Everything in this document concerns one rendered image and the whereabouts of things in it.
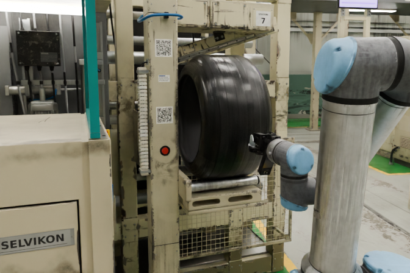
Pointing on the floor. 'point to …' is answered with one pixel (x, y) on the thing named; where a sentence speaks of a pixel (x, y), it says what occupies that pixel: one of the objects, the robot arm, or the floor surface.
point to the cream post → (155, 190)
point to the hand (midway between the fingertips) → (251, 145)
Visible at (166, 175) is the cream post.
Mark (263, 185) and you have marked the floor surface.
